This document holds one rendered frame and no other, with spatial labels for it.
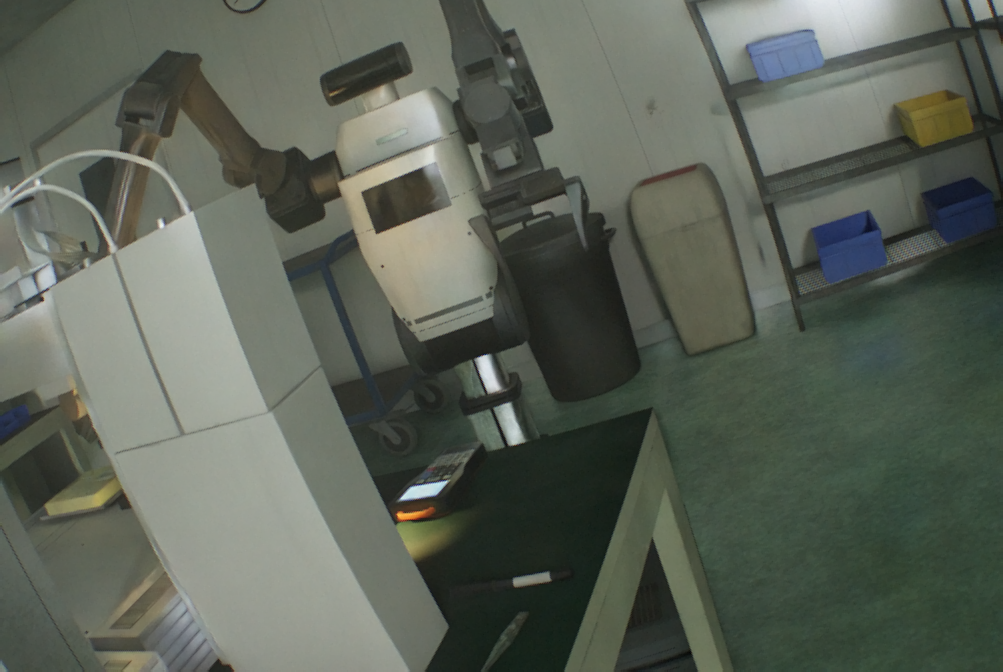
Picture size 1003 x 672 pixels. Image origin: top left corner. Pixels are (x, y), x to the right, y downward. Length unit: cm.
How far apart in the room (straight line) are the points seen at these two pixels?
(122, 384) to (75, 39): 471
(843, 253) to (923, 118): 68
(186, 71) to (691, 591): 108
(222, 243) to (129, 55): 446
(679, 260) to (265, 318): 323
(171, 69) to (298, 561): 86
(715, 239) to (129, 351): 327
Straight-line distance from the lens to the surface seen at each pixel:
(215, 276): 81
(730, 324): 407
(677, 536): 142
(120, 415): 92
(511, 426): 190
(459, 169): 178
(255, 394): 82
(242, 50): 484
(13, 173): 129
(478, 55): 135
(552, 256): 389
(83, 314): 91
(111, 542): 141
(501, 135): 121
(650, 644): 181
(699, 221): 395
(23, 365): 110
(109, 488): 161
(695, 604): 149
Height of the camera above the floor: 121
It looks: 11 degrees down
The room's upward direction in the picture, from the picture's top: 21 degrees counter-clockwise
